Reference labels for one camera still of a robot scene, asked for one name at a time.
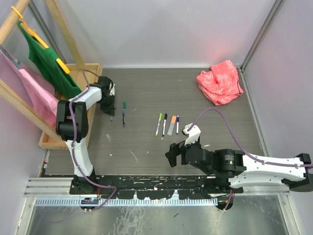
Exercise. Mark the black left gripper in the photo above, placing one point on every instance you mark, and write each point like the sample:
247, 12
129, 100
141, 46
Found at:
109, 110

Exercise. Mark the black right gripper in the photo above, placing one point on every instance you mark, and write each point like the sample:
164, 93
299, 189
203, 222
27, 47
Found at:
176, 149

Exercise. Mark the grey highlighter with orange tip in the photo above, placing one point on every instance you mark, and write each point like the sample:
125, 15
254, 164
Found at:
170, 129

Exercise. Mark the white marker with blue end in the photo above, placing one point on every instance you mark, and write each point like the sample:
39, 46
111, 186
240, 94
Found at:
177, 127

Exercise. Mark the white pen with black end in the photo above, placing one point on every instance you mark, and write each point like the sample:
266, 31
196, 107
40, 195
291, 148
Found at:
164, 126

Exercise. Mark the white pen with lime end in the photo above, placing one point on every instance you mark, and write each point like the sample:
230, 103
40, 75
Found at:
157, 128

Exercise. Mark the orange highlighter cap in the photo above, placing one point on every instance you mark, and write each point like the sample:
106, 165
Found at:
173, 120

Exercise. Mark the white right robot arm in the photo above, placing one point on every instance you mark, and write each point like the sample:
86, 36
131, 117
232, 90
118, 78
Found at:
234, 169

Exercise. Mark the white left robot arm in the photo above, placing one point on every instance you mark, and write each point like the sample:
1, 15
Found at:
72, 122

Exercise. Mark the dark blue pen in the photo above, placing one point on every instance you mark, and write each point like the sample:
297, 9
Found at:
123, 116

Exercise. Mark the green cloth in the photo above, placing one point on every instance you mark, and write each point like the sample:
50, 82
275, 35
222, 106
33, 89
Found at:
45, 61

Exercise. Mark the pink cloth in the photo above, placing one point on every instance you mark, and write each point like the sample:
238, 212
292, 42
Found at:
31, 87

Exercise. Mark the coral patterned cloth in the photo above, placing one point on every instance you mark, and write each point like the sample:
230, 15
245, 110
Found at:
221, 84

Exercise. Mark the blue-grey clothes hanger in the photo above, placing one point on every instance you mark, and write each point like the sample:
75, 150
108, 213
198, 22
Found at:
9, 58

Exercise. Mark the yellow clothes hanger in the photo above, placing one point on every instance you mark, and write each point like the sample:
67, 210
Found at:
34, 35

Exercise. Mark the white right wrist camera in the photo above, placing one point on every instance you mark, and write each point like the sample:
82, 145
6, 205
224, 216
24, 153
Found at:
192, 133

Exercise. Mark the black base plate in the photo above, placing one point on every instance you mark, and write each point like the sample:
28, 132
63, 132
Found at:
153, 187

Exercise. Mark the grey slotted cable duct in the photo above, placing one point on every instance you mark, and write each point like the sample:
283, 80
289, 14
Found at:
92, 202

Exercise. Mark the wooden rack frame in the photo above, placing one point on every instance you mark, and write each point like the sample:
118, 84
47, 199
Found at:
11, 96

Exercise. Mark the aluminium frame post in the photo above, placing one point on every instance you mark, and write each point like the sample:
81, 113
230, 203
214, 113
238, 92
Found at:
262, 32

